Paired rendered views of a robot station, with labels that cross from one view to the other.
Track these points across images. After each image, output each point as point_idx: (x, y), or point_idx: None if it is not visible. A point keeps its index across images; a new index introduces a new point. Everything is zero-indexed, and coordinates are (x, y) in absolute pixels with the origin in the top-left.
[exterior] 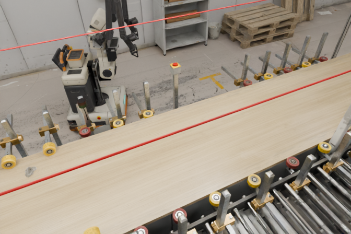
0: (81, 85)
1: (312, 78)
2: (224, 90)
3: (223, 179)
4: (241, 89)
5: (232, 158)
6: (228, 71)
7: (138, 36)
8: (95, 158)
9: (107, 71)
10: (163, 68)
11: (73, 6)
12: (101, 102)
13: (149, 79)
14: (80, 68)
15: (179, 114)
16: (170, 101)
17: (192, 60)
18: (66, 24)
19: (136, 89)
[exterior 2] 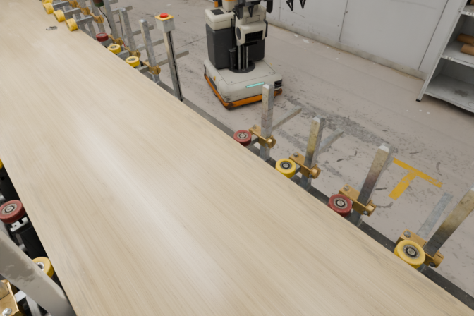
0: (212, 29)
1: (329, 263)
2: (389, 200)
3: (2, 133)
4: (214, 130)
5: (37, 137)
6: (283, 115)
7: (291, 5)
8: (61, 49)
9: (238, 31)
10: (379, 109)
11: None
12: (238, 70)
13: (338, 104)
14: (226, 12)
15: (132, 80)
16: (304, 137)
17: (441, 135)
18: None
19: (307, 99)
